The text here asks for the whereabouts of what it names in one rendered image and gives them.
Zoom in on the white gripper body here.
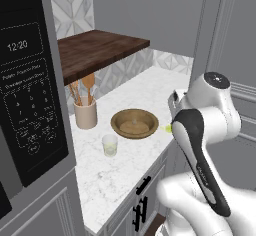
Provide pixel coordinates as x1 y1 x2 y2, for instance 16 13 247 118
167 89 188 119

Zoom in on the yellow-green lemon wedge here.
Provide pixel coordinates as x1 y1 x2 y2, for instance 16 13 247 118
161 124 174 134

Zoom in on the brown wooden bowl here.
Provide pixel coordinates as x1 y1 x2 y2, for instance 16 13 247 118
110 108 160 141

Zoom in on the glass of lemonade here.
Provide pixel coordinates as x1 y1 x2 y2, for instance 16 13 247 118
101 133 119 158

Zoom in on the grey panelled tall cabinet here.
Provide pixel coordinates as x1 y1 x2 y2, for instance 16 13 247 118
189 0 256 194

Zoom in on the wooden spatula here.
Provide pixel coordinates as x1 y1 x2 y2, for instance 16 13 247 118
82 72 97 106

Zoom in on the beige utensil pot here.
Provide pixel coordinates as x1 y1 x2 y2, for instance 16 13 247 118
72 96 99 131

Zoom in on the grey cupboard door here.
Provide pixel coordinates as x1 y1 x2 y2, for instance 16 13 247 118
139 164 167 229
108 203 141 236

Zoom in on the dark brown wooden shelf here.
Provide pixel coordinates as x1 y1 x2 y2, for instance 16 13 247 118
57 29 151 87

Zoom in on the thin wooden utensil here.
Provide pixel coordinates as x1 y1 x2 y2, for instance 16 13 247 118
67 79 83 107

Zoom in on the black microwave oven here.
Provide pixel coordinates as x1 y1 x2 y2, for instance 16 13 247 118
0 0 70 220

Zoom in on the grey cabinet around microwave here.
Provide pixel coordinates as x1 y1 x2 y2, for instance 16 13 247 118
0 0 87 236

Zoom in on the black drawer handle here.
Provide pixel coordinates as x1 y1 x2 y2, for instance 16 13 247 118
135 175 152 196

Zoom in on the black cupboard door handle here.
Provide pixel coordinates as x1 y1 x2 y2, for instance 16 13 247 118
132 205 141 231
140 196 149 224

